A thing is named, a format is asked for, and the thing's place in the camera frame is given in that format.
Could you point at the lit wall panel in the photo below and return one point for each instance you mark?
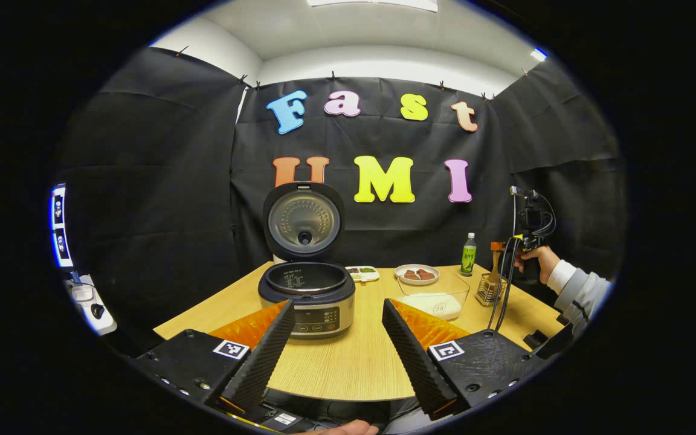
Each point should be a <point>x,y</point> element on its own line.
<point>59,223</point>

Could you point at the ceiling light panel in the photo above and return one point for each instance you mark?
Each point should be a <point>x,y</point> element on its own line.
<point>372,5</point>

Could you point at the black table edge bracket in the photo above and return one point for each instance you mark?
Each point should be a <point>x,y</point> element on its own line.
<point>535,341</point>

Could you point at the small white divided dish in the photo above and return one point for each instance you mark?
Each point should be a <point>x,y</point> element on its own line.
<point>362,274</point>

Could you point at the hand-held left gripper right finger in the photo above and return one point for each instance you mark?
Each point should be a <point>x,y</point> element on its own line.
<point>414,362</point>

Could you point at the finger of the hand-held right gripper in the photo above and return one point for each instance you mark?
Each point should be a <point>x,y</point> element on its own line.
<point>499,246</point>

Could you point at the dark grey rice cooker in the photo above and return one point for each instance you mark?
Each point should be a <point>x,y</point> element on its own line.
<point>306,302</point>

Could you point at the white device with black knob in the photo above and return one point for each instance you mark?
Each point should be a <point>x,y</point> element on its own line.
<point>91,302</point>

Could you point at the clear glass bowl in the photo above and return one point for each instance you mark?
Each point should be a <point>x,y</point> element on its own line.
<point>432,287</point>

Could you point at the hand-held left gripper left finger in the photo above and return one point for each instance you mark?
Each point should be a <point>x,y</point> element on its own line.
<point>263,362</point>

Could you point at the white round plate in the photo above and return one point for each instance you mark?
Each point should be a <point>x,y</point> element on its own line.
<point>417,282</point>

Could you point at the green label drink bottle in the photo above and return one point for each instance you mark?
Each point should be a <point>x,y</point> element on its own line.
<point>469,257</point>

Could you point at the wooden spoon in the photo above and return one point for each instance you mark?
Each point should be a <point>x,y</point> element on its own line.
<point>495,266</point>

